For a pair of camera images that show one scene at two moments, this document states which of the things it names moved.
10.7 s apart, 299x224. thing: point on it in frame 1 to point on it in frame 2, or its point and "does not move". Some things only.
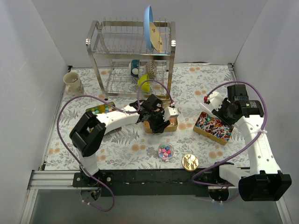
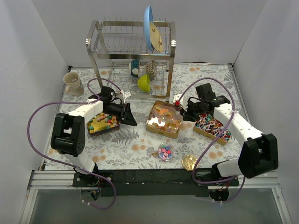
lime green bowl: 145,86 does not move
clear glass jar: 166,150 does not move
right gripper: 219,111 to 188,112
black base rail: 153,182 does not move
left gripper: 158,121 to 124,112
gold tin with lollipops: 213,128 does not move
